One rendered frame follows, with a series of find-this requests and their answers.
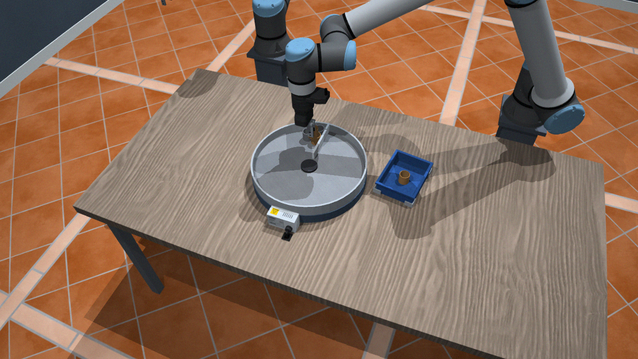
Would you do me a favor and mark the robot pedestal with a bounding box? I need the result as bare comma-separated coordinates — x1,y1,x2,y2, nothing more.
496,92,549,146
248,39,296,88

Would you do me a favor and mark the blue crate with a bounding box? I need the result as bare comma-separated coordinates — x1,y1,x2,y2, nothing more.
375,149,434,202

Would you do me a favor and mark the white control box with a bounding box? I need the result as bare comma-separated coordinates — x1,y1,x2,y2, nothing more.
267,205,300,243

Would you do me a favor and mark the wooden table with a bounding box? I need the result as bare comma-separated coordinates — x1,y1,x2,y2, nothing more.
73,68,610,359

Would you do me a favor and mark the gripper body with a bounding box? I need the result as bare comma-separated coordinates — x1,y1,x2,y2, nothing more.
292,93,319,127

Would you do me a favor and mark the grey turntable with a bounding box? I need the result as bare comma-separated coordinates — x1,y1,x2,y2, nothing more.
250,121,368,223

